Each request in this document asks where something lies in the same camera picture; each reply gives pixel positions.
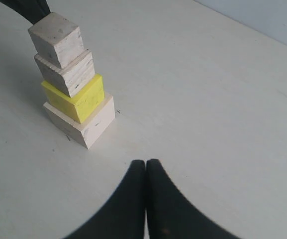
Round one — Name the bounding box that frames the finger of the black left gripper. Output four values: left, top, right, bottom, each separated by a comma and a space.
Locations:
0, 0, 51, 24

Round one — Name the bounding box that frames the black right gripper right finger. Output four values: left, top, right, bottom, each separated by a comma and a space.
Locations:
145, 159, 237, 239

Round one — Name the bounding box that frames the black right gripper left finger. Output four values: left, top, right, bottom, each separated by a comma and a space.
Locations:
66, 160, 145, 239

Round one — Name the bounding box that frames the small wooden cube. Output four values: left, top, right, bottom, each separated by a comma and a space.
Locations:
28, 12, 84, 69

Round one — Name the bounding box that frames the medium plain wooden cube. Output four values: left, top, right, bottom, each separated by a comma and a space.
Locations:
34, 49, 96, 97

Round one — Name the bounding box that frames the large wooden cube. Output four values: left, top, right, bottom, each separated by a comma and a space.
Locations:
43, 93, 115, 149

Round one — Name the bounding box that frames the yellow painted cube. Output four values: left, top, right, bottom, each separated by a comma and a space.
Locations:
41, 73, 104, 123

